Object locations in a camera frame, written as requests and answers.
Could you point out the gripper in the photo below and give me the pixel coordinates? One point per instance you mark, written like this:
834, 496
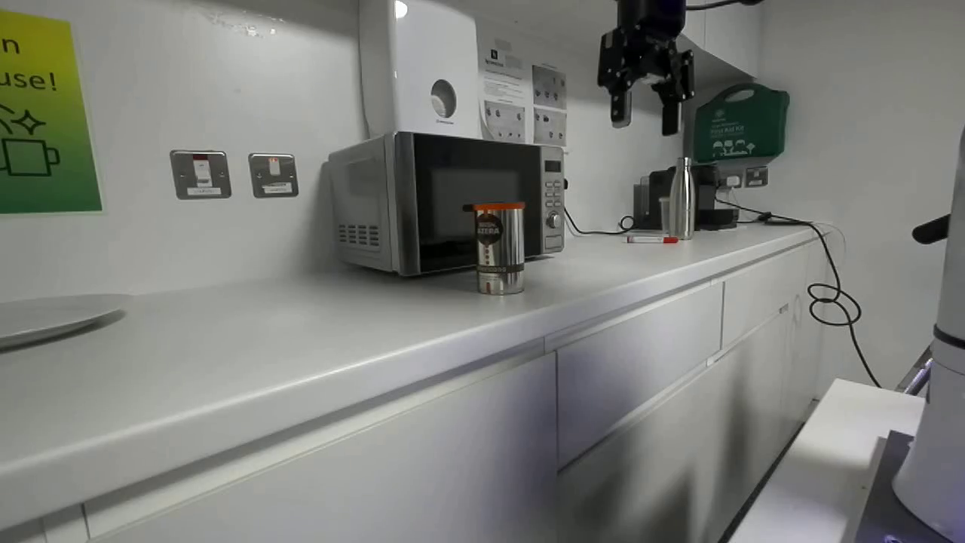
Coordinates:
650, 30

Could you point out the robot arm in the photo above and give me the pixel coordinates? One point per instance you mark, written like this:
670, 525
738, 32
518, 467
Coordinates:
942, 422

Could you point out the microwave knob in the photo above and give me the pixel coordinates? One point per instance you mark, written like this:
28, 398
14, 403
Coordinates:
556, 220

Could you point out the microwave door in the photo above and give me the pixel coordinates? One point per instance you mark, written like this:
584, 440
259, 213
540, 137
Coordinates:
460, 204

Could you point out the silver jar with orange lid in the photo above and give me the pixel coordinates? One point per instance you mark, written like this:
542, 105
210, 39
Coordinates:
500, 256

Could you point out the silver microwave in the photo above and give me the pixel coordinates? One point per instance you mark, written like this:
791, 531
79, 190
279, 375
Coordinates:
422, 204

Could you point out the green first aid box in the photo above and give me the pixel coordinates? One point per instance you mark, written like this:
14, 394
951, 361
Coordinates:
742, 124

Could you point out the silver metal bottle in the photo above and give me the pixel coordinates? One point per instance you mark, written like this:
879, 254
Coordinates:
682, 200

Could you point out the black coffee machine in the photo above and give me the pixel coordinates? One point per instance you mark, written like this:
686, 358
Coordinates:
709, 196

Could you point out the white instruction sheet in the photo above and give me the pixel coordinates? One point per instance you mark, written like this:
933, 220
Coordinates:
520, 98

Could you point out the red and white marker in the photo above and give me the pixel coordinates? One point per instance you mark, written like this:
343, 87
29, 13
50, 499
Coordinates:
652, 239

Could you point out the white drawer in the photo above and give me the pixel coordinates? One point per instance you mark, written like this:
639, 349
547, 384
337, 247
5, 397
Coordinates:
641, 369
765, 294

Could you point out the white paper towel dispenser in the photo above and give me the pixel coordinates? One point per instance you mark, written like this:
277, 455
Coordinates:
415, 68

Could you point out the white cabinet door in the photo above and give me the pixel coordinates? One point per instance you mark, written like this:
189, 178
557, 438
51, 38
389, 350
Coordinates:
339, 467
678, 452

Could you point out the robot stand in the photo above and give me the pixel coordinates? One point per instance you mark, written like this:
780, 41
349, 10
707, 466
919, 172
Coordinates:
814, 467

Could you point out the green and yellow poster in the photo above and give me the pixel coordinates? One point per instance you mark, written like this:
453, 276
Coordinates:
45, 128

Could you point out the grey plate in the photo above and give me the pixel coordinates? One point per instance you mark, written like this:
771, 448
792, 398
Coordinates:
45, 317

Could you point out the steel wall switch plate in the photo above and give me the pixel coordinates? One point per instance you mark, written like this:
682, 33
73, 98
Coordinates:
200, 173
274, 175

